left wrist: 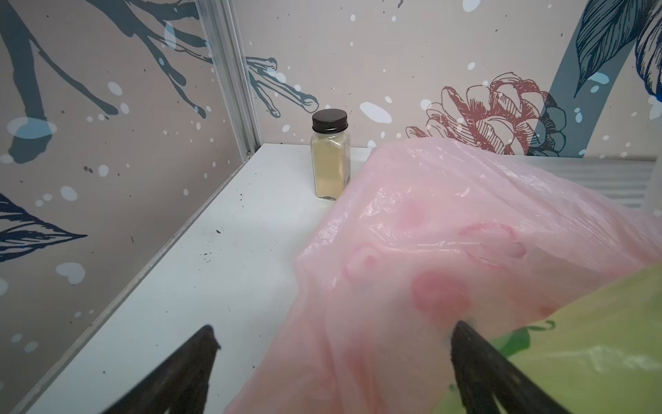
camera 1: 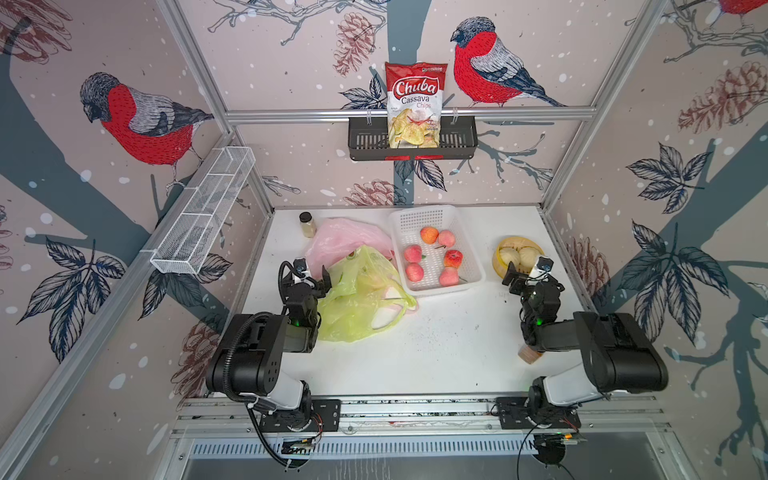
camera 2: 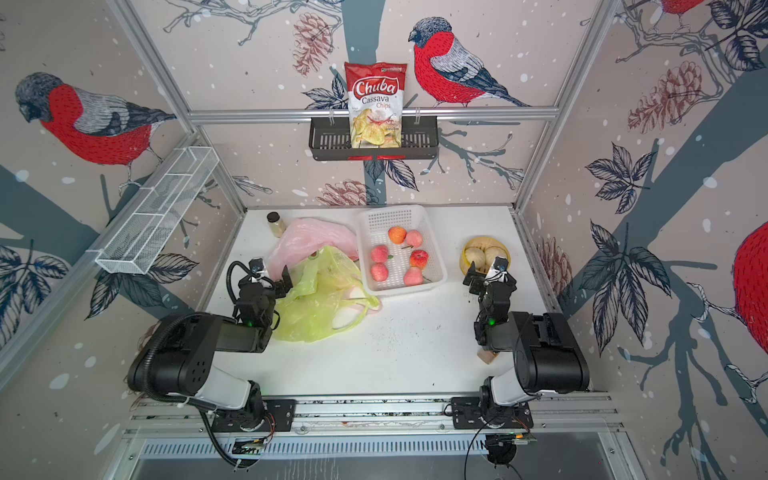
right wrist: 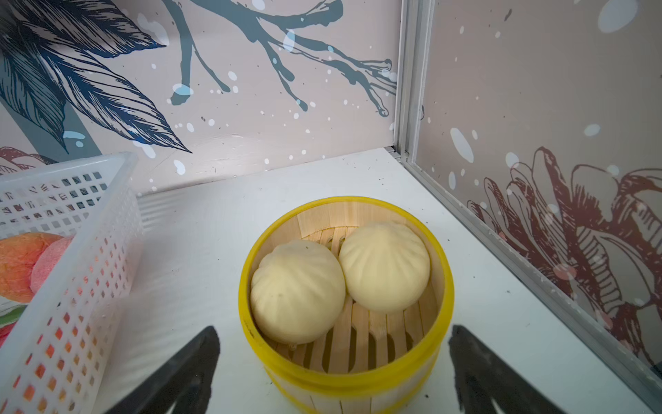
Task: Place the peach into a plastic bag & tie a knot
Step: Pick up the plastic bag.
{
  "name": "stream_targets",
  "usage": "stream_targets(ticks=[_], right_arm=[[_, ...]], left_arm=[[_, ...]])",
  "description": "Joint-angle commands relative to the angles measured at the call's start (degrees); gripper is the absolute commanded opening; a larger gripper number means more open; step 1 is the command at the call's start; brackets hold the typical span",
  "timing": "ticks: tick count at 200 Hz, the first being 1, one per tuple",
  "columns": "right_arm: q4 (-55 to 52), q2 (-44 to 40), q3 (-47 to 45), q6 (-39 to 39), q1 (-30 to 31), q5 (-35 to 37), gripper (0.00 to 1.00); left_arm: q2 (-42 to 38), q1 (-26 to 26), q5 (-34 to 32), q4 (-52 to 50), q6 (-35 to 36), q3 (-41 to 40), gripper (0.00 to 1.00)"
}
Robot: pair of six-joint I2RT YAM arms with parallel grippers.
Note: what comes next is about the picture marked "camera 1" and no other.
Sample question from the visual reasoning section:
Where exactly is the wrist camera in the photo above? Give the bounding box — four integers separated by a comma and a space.
529, 255, 554, 281
292, 258, 310, 281

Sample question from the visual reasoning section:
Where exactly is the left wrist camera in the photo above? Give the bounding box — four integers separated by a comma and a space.
292, 258, 310, 281

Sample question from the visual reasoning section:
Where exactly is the right white bun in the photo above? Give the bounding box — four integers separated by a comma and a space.
519, 247, 540, 272

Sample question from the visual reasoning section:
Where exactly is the pink peach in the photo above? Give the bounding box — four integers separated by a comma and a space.
403, 244, 423, 264
439, 267, 460, 287
437, 230, 456, 248
405, 262, 425, 283

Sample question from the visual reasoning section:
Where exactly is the pink peach beside orange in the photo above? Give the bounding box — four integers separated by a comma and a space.
437, 230, 456, 248

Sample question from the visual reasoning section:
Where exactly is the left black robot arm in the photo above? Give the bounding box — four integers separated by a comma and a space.
205, 259, 331, 434

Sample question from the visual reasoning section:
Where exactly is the white bun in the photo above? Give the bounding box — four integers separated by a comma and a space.
519, 247, 540, 272
498, 247, 521, 269

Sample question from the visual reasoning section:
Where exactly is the orange spice jar black lid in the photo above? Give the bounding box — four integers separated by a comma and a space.
518, 345, 543, 365

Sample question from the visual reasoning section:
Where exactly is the white perforated plastic basket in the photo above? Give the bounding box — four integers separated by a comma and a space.
389, 205, 486, 297

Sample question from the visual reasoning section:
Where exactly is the green plastic bag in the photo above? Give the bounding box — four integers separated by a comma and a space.
318, 246, 418, 343

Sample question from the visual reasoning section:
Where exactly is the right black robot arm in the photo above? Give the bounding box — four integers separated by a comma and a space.
502, 263, 669, 426

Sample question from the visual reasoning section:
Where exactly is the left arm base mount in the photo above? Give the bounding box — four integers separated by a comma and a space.
259, 399, 342, 434

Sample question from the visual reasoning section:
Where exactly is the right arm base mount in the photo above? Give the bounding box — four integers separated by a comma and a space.
491, 396, 581, 430

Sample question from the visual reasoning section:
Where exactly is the Chuba cassava chips bag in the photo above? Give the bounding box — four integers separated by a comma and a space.
385, 62, 447, 149

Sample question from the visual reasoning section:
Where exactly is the yellow bamboo steamer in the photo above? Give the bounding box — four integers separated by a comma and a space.
492, 236, 545, 278

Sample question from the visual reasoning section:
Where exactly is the black wall basket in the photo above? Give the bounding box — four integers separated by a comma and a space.
348, 116, 478, 161

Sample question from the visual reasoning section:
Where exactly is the pink peach bottom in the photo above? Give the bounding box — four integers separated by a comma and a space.
439, 267, 460, 287

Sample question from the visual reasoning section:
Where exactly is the pale spice jar black lid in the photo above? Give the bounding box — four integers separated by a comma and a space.
299, 211, 317, 238

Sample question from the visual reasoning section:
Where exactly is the left white bun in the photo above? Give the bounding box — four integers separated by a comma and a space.
498, 247, 521, 269

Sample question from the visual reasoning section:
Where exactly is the pink plastic bag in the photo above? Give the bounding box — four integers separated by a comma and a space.
305, 218, 394, 275

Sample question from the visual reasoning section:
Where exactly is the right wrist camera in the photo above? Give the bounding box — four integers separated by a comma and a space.
529, 255, 554, 281

